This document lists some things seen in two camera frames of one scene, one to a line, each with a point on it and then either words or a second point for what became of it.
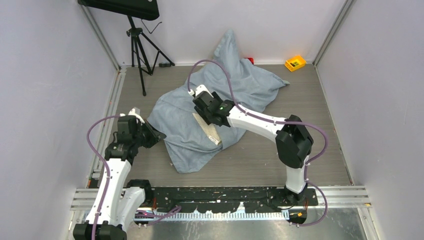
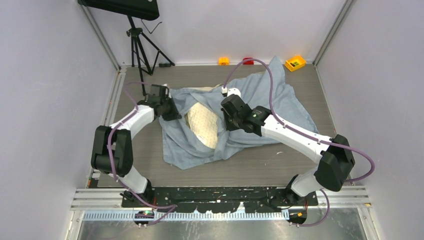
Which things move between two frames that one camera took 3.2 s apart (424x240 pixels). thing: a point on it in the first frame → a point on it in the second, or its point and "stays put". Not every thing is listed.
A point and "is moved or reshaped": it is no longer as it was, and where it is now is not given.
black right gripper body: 205,117 → 231,122
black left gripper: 155,136 → 175,114
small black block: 164,65 stays put
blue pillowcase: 171,114 is moved or reshaped
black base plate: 228,199 stays put
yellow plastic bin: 295,63 stays put
